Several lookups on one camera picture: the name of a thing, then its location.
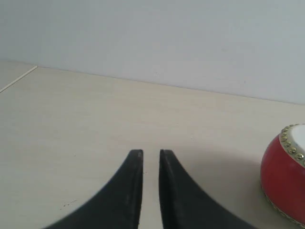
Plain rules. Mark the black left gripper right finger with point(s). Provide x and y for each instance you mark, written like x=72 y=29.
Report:
x=184 y=205

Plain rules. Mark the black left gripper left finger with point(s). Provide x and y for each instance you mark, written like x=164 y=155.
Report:
x=117 y=205

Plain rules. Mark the small red drum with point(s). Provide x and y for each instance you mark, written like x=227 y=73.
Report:
x=282 y=173

